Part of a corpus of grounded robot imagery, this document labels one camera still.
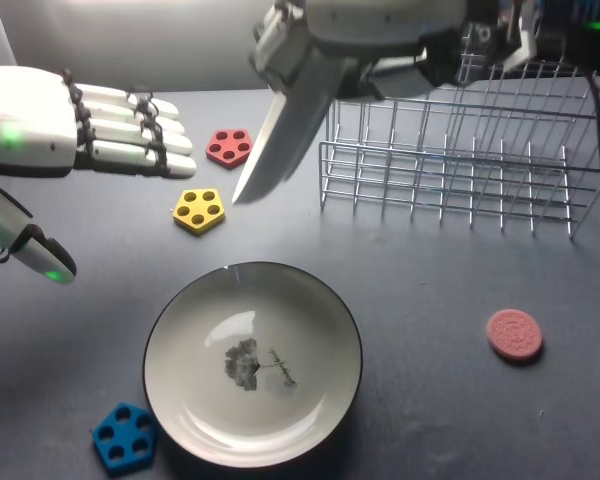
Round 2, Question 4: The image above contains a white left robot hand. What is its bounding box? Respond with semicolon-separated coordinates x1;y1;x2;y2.
0;65;198;285

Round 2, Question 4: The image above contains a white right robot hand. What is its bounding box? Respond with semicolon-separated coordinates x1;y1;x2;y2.
249;0;469;100

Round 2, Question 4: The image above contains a white plate central leaf print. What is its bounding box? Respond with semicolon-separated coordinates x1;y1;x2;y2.
142;261;365;470

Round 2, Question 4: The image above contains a white backdrop sheet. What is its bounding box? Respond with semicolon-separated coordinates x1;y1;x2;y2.
0;0;600;94

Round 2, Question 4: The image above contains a yellow pentagon block with holes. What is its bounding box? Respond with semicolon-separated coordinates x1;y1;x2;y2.
172;188;228;237

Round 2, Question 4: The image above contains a red pentagon block with holes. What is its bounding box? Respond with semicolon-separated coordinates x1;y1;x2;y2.
204;128;255;171

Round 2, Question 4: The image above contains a blue pentagon block with holes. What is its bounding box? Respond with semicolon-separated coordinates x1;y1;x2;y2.
91;402;159;476

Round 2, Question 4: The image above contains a pink sandwich cookie toy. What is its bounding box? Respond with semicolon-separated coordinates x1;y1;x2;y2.
485;308;545;362

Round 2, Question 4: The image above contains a grey table cloth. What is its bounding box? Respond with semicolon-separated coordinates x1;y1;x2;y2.
0;69;600;480

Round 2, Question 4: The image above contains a silver wire dish rack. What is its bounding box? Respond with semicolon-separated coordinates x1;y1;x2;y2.
318;49;600;242

